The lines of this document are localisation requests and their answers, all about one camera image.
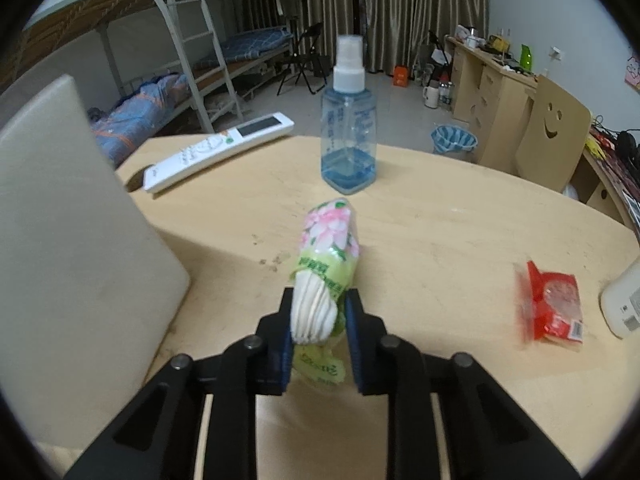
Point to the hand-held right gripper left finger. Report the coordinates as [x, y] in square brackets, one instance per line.
[286, 355]

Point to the wooden desk with drawers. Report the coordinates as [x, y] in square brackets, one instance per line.
[487, 100]

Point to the white pump bottle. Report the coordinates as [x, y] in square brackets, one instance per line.
[622, 305]

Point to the pink wall poster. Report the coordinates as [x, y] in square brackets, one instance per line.
[634, 70]

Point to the orange box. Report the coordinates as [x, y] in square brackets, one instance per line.
[401, 76]

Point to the white remote control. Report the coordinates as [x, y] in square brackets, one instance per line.
[210, 152]

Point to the blue spray bottle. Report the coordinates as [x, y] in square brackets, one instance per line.
[349, 130]

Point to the black folding chair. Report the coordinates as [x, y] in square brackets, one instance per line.
[307, 57]

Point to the white kettle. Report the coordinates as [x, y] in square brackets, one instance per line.
[470, 37]

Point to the white foam box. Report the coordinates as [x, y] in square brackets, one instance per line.
[75, 260]

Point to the green bottle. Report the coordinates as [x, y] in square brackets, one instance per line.
[526, 57]

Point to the red snack packet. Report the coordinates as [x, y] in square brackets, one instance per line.
[552, 305]

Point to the cluttered side desk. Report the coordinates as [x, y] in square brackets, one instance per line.
[610, 180]

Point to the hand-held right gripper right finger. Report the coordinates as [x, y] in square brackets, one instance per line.
[352, 350]

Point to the blue trash basket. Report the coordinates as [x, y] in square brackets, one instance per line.
[454, 140]

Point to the wooden smiley chair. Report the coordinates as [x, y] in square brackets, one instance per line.
[545, 145]

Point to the floral tissue pack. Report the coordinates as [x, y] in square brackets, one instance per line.
[327, 240]

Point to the white metal bunk bed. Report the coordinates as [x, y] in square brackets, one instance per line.
[190, 35]
[260, 60]

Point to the wall socket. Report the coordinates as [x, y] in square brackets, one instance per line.
[556, 52]

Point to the brown curtain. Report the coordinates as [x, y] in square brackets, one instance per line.
[325, 5]
[425, 10]

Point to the blue plaid mattress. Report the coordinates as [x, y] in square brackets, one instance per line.
[250, 45]

